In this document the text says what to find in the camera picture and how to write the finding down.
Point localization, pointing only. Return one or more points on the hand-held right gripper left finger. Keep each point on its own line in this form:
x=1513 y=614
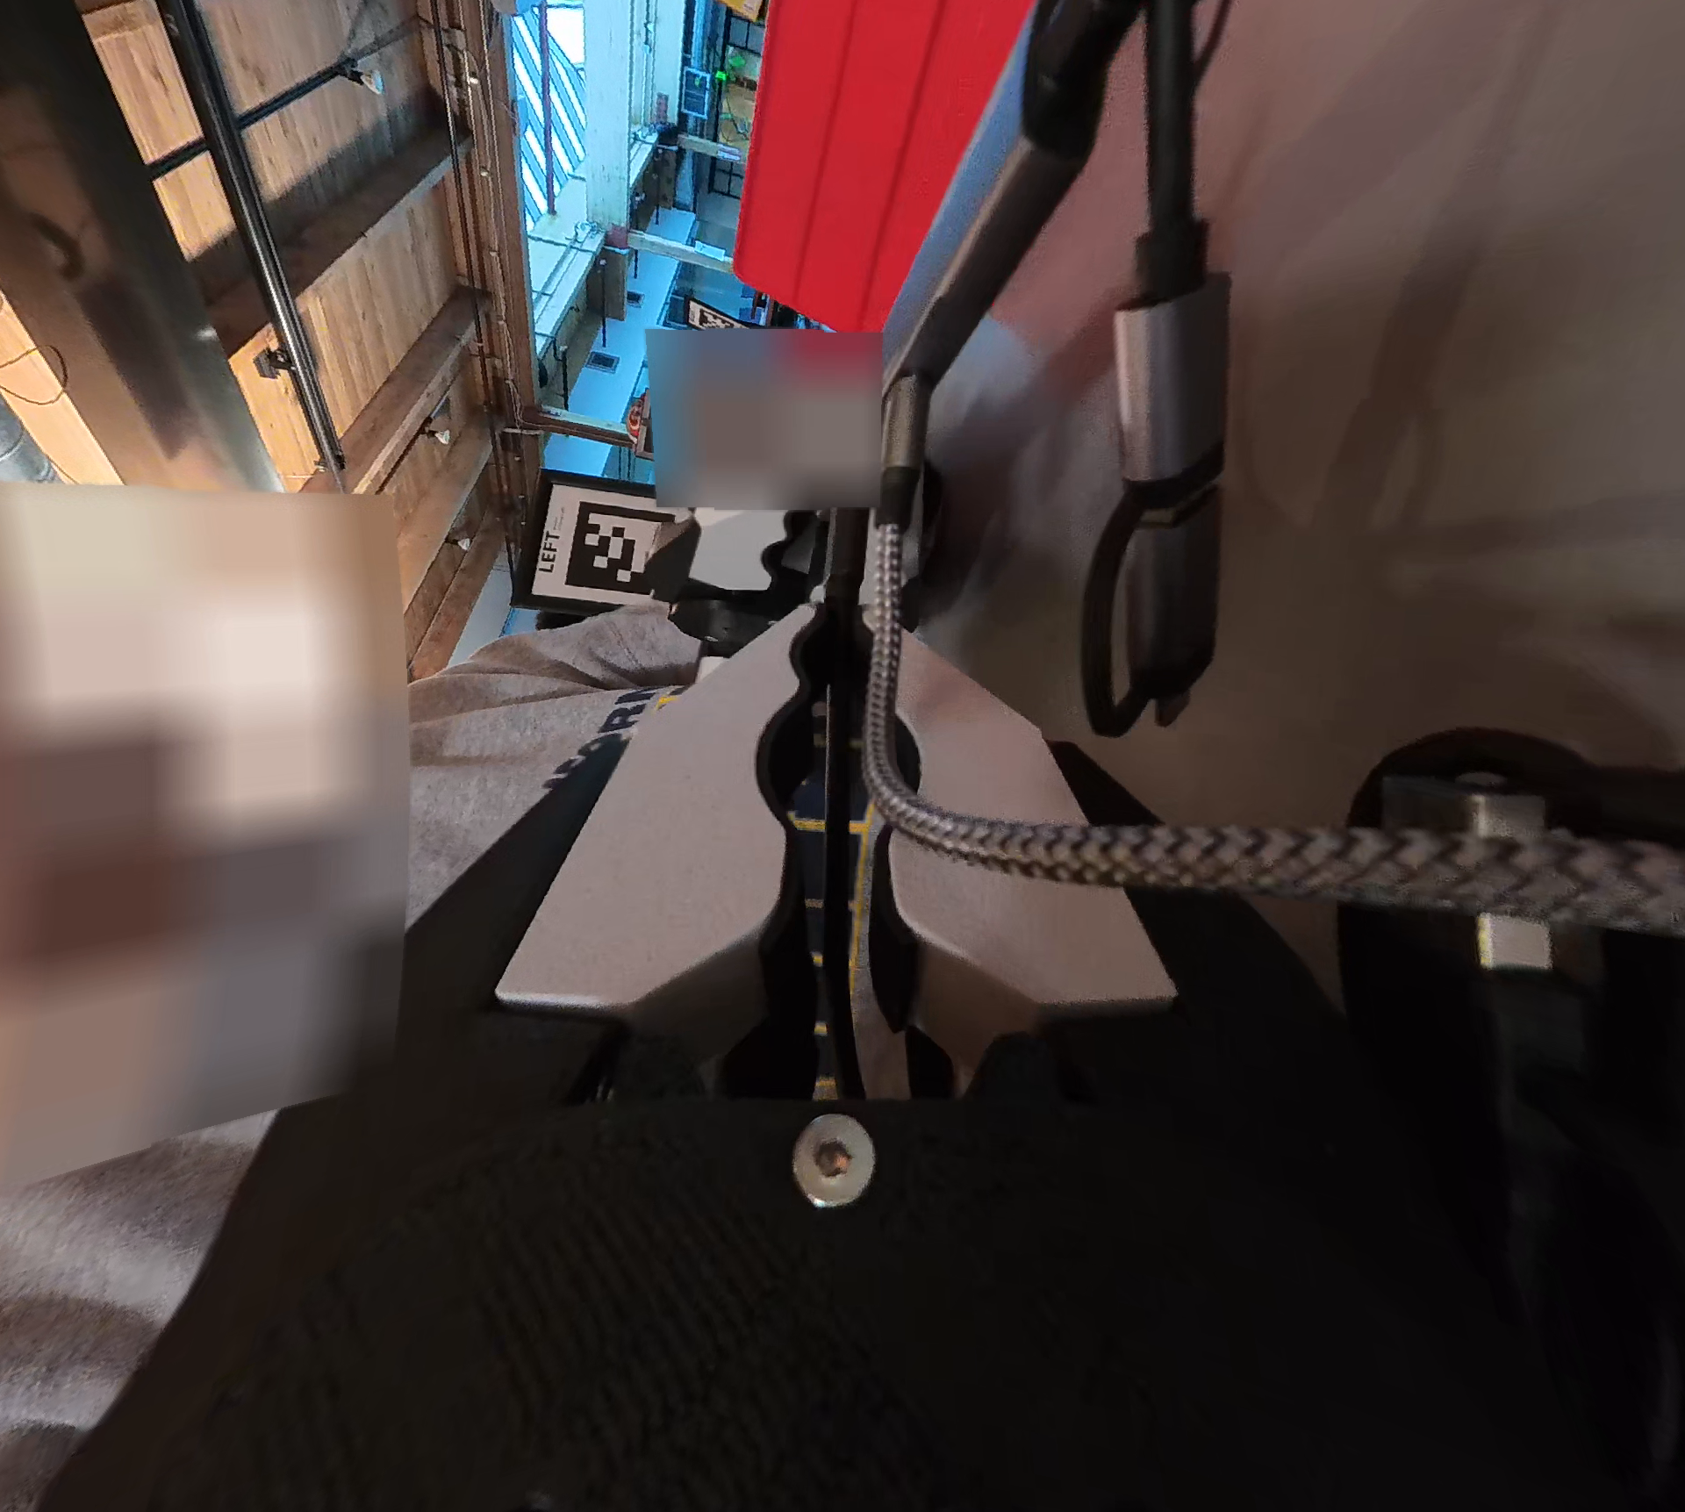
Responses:
x=659 y=867

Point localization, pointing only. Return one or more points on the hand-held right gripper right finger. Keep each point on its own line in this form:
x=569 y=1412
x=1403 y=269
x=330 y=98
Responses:
x=1040 y=946

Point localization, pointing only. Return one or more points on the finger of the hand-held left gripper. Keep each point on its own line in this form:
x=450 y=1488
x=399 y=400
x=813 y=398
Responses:
x=738 y=551

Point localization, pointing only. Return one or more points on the large red bin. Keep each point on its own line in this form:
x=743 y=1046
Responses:
x=855 y=90

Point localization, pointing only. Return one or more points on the black mount with metal bracket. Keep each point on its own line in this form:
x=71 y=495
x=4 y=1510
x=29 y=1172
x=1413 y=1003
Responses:
x=1448 y=1077

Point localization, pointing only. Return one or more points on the grey usb hub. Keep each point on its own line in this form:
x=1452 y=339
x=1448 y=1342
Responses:
x=1001 y=195

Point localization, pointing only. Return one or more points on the person's grey sweatshirt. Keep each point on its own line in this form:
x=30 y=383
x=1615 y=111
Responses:
x=527 y=723

